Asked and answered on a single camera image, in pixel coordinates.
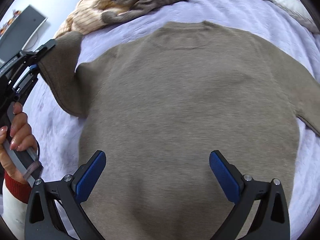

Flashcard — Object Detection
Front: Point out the taupe knit sweater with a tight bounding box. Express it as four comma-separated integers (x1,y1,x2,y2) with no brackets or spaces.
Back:
39,22,319,239

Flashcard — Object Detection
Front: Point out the left forearm red white sleeve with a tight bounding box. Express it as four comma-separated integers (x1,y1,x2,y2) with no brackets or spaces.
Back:
2,172,31,239

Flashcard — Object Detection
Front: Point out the person's left hand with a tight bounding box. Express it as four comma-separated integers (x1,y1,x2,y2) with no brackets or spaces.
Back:
1,102,37,184

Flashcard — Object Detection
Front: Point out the dark flat monitor screen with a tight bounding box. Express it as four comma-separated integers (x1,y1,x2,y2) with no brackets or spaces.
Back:
1,5,48,66

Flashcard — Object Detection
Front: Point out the cream striped brown fleece garment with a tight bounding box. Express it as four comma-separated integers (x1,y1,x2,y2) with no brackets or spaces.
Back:
54,0,187,38

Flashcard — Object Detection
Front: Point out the white round pleated pillow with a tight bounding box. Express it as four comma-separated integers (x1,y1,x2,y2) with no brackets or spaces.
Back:
271,0,319,34

